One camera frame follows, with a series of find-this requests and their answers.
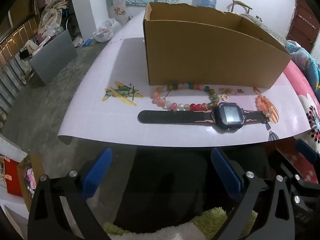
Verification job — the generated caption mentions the white plastic bag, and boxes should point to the white plastic bag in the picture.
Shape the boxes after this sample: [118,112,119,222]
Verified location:
[93,18,122,43]

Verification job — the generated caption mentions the green fluffy rug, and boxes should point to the green fluffy rug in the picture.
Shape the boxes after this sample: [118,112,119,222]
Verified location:
[102,206,258,240]

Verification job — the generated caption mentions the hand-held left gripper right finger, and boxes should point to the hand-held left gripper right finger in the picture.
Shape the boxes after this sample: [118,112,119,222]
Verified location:
[211,147,297,240]

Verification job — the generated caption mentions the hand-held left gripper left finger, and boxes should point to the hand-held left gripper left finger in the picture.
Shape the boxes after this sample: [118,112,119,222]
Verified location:
[27,147,113,240]

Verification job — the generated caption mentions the red box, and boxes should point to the red box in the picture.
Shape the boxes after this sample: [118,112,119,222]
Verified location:
[0,155,25,198]

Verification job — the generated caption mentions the pile of clothes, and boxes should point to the pile of clothes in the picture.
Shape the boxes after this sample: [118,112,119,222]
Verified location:
[37,0,69,38]

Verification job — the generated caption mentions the gold earring cluster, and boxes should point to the gold earring cluster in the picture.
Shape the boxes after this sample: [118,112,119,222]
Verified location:
[219,87,237,96]

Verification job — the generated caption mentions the pink flower blanket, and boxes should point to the pink flower blanket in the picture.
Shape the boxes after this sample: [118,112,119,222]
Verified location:
[282,60,320,188]

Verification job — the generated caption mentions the black smartwatch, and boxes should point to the black smartwatch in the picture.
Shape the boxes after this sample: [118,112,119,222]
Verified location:
[138,102,271,133]

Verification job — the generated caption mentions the wooden chair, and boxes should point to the wooden chair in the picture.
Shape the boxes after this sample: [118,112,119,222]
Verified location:
[226,0,253,14]

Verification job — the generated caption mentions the metal railing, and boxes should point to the metal railing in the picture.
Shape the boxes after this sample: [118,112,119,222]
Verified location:
[0,14,43,110]

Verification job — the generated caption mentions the brown door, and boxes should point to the brown door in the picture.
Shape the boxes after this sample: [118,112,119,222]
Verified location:
[286,0,320,53]

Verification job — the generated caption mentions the multicolour bead necklace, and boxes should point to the multicolour bead necklace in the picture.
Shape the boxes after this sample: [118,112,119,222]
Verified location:
[151,82,220,112]

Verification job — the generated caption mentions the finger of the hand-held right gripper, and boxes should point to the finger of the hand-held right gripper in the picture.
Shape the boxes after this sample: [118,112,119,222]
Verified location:
[295,139,320,162]
[291,174,320,207]

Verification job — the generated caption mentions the pink bead bracelet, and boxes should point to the pink bead bracelet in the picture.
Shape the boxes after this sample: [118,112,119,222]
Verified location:
[255,95,273,118]

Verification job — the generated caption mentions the blue floral blanket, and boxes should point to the blue floral blanket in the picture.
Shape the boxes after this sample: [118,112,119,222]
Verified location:
[285,40,320,98]

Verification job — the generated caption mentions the brown cardboard box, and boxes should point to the brown cardboard box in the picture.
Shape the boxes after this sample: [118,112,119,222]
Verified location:
[143,2,292,89]

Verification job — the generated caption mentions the grey board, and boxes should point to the grey board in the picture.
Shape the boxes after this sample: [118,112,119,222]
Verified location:
[29,29,78,85]

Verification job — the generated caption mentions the white floral cover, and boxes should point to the white floral cover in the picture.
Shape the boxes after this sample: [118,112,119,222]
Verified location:
[107,0,127,20]

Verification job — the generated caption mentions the small open cardboard box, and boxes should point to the small open cardboard box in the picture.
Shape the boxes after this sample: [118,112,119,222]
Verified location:
[16,152,45,213]

